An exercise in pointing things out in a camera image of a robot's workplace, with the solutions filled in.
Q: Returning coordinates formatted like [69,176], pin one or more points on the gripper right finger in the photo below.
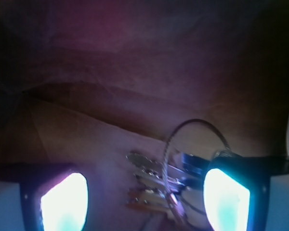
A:
[247,193]

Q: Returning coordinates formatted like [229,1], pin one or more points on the brown paper bag bin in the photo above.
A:
[88,81]

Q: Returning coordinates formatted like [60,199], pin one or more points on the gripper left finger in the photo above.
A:
[42,197]

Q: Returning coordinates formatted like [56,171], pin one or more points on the silver keys bunch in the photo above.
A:
[174,191]

